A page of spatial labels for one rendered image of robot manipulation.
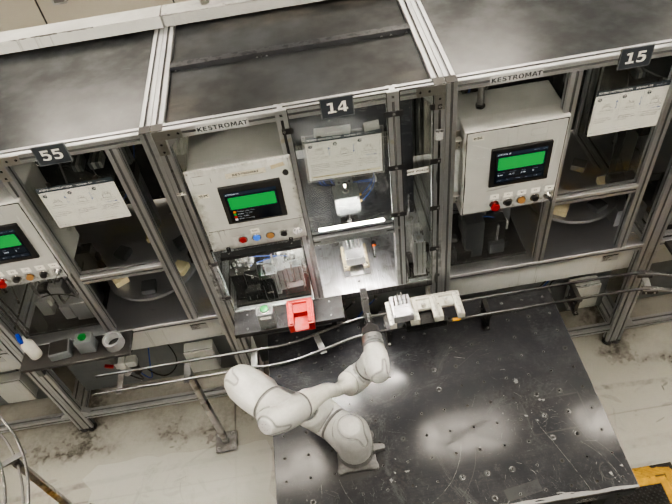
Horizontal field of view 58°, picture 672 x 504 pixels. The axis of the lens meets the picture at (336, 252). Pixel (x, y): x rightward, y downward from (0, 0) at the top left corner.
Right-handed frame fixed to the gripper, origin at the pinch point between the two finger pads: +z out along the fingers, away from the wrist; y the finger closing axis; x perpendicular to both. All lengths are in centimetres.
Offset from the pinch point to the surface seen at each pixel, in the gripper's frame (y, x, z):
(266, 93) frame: 88, 25, 37
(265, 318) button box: -12.6, 47.1, 7.8
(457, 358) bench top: -45, -41, -12
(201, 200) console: 55, 59, 20
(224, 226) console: 39, 54, 20
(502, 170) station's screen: 47, -64, 18
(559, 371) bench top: -45, -86, -27
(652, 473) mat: -112, -134, -58
